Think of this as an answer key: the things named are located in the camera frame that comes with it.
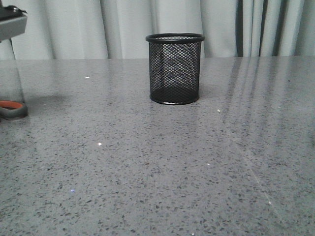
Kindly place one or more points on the grey orange handled scissors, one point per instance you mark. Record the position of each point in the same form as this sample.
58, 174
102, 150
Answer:
12, 110

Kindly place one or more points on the light grey curtain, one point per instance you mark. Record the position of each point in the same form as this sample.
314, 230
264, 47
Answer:
116, 29

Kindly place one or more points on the black mesh pen bucket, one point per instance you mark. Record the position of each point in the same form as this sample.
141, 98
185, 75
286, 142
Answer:
174, 67

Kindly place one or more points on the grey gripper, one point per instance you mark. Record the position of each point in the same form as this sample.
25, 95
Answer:
13, 22

